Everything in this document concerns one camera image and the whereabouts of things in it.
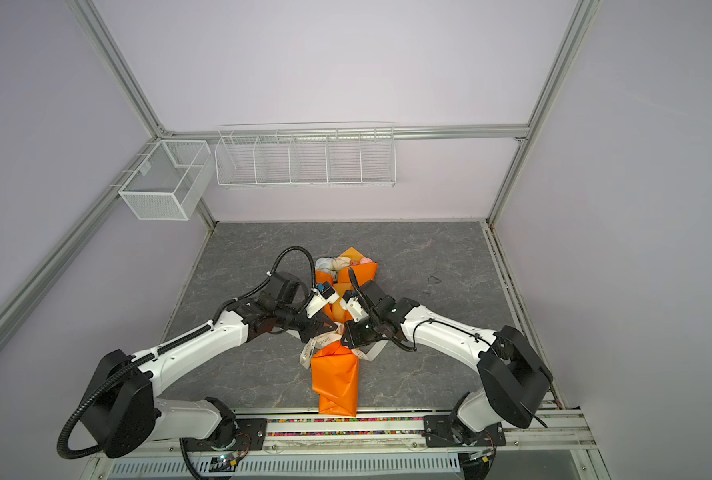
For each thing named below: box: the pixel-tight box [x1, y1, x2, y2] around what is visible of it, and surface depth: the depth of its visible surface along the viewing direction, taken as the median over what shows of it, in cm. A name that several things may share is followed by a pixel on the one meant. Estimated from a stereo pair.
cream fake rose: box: [334, 256, 352, 271], surface depth 104 cm
